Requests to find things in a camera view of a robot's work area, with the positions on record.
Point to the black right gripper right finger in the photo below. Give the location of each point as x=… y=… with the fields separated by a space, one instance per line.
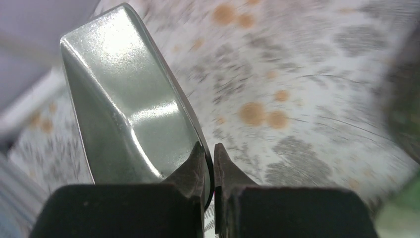
x=227 y=175

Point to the grey plastic litter box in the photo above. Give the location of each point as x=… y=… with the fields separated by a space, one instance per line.
x=404 y=113

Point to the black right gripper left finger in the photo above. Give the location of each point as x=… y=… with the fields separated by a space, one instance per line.
x=188 y=196

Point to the green cat litter bag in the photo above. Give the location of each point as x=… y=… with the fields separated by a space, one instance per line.
x=400 y=216

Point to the metal litter scoop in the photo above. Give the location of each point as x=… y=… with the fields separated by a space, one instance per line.
x=135 y=122

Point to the floral patterned mat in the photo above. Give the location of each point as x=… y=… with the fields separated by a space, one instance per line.
x=295 y=90

